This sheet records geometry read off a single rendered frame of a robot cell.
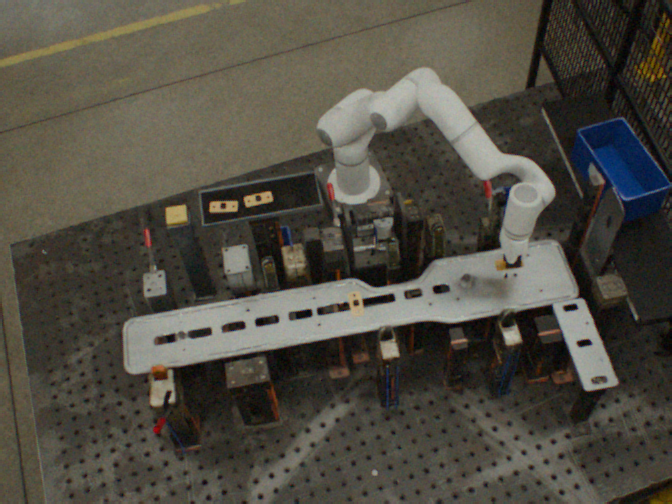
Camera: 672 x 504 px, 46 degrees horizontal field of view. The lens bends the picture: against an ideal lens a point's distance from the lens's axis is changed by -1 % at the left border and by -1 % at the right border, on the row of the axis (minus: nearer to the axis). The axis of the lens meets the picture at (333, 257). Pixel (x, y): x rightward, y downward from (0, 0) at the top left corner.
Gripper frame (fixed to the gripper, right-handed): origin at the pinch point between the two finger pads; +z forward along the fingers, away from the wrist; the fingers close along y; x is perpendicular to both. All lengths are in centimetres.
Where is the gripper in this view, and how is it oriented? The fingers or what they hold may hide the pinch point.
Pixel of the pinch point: (510, 259)
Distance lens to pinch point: 240.3
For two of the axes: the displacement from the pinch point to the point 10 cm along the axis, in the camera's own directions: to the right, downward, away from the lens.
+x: 9.8, -1.8, 0.5
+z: 0.5, 5.5, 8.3
